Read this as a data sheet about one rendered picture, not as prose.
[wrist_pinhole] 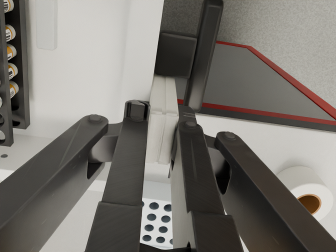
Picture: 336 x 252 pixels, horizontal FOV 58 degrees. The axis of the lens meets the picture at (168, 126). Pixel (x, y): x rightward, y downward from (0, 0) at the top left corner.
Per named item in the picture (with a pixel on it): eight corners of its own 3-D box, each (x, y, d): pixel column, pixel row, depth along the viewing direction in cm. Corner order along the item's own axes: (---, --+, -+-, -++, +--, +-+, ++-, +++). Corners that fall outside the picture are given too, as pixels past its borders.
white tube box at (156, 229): (219, 190, 43) (224, 209, 39) (205, 234, 46) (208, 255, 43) (131, 177, 41) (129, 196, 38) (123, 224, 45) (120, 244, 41)
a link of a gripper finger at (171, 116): (164, 113, 15) (179, 115, 15) (163, 73, 21) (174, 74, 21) (155, 164, 16) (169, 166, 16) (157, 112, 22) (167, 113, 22)
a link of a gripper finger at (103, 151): (142, 170, 14) (77, 162, 14) (147, 123, 19) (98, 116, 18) (146, 142, 13) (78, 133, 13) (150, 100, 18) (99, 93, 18)
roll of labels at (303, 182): (278, 212, 45) (288, 233, 41) (261, 178, 42) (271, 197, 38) (324, 194, 43) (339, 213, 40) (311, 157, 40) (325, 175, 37)
